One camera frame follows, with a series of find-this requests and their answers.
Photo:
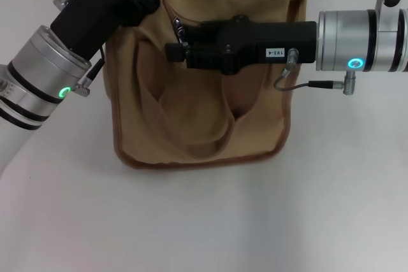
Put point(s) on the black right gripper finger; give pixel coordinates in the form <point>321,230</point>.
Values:
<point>174,52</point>

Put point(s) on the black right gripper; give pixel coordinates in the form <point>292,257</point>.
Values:
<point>280,36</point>

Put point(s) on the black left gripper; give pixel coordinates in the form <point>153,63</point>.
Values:
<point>95,14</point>

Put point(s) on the silver metal zipper pull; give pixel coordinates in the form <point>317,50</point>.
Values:
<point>180,31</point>

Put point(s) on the khaki canvas food bag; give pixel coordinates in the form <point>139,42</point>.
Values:
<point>197,119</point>

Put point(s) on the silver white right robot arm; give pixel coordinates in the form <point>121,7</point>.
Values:
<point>344,39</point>

